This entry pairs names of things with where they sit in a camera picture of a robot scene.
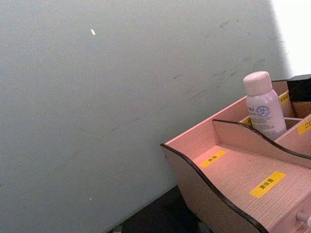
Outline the pink wooden desk organizer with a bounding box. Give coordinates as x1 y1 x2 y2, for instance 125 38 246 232
160 80 311 233

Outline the pale pink plastic bottle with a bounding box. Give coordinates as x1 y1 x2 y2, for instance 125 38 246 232
242 71 288 141

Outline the pink round drawer knob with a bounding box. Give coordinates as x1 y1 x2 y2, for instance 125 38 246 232
295 212 311 223

